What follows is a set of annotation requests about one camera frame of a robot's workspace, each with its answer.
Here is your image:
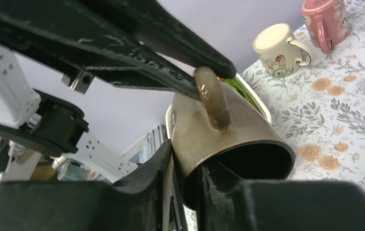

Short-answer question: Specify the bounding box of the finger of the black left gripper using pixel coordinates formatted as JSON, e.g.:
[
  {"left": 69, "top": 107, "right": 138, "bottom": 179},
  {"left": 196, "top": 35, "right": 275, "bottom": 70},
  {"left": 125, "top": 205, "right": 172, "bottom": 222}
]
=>
[
  {"left": 82, "top": 0, "right": 236, "bottom": 79},
  {"left": 0, "top": 0, "right": 200, "bottom": 100}
]

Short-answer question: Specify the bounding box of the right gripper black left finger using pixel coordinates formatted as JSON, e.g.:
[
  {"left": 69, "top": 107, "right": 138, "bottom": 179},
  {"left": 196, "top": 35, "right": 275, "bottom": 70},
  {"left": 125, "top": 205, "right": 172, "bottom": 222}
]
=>
[{"left": 0, "top": 140, "right": 172, "bottom": 231}]

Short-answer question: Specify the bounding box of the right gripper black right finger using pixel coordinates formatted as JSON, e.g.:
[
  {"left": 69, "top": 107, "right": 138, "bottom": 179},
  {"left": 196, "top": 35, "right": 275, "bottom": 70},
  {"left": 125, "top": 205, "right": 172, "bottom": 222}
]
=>
[{"left": 198, "top": 162, "right": 365, "bottom": 231}]

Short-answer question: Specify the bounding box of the cream cat pattern mug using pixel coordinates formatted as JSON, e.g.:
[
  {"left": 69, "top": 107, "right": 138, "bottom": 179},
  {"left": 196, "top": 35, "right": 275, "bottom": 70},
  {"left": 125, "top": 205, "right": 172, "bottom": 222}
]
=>
[{"left": 252, "top": 23, "right": 314, "bottom": 77}]

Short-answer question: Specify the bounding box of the pink patterned mug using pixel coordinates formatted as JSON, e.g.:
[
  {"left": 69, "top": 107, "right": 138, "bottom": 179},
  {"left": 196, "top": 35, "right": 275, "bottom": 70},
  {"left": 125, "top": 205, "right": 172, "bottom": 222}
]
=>
[{"left": 301, "top": 0, "right": 351, "bottom": 53}]

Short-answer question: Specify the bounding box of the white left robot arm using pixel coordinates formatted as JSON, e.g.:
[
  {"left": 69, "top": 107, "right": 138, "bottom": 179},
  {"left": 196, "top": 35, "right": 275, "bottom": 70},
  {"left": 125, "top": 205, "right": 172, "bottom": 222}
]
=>
[{"left": 0, "top": 0, "right": 236, "bottom": 182}]

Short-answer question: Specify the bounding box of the white plastic tub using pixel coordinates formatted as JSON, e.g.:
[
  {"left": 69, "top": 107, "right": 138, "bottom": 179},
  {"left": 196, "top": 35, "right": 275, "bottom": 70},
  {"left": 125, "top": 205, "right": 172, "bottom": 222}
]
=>
[{"left": 165, "top": 73, "right": 272, "bottom": 139}]

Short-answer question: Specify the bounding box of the green leafy vegetable toy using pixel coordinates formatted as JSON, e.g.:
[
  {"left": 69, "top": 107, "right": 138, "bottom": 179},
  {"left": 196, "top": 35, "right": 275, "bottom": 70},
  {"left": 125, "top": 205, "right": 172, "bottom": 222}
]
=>
[{"left": 217, "top": 77, "right": 258, "bottom": 109}]

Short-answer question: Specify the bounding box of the floral tablecloth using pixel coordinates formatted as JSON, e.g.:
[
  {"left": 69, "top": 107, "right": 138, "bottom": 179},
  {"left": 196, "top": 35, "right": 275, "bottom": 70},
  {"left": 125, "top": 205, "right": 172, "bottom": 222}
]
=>
[{"left": 242, "top": 0, "right": 365, "bottom": 190}]

